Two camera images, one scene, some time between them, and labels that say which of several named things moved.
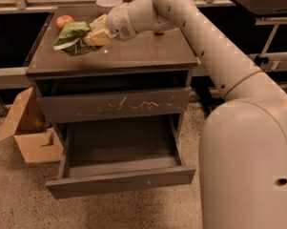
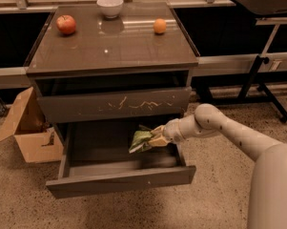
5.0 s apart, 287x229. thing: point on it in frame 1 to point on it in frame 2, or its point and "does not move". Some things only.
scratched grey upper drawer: [123, 104] does not move
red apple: [61, 20] does not move
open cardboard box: [38, 140] does not move
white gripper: [118, 22] to [172, 131]
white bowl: [108, 3] does not move
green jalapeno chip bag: [70, 39] to [140, 141]
